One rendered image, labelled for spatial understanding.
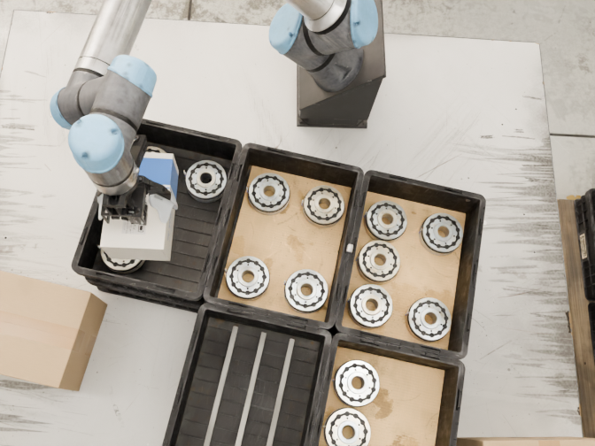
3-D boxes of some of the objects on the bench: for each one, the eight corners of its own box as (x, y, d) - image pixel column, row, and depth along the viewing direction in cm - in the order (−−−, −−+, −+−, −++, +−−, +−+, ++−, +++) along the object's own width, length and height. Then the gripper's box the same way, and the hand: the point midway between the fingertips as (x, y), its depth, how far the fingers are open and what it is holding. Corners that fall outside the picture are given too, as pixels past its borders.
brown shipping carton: (107, 304, 154) (91, 292, 139) (79, 391, 147) (58, 388, 132) (-6, 277, 154) (-35, 262, 139) (-40, 362, 147) (-74, 356, 132)
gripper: (52, 201, 98) (86, 235, 117) (172, 207, 99) (186, 240, 118) (60, 153, 101) (91, 194, 120) (176, 159, 102) (189, 198, 121)
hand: (140, 203), depth 120 cm, fingers closed on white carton, 13 cm apart
